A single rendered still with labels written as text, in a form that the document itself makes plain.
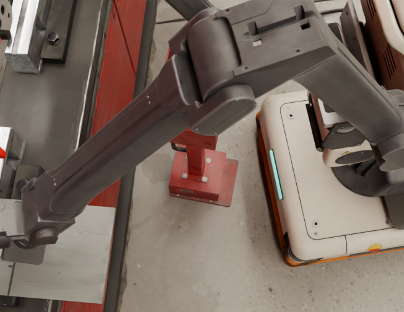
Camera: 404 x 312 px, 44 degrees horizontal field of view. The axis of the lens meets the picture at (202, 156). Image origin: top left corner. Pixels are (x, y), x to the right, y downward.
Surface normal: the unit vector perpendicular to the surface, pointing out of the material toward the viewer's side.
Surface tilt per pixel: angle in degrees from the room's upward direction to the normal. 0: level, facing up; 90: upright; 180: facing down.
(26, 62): 90
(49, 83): 0
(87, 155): 46
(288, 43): 13
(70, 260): 0
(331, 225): 0
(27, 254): 27
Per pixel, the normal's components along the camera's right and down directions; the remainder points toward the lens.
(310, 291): 0.00, -0.31
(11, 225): 0.41, -0.46
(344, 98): 0.18, 0.91
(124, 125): -0.72, -0.12
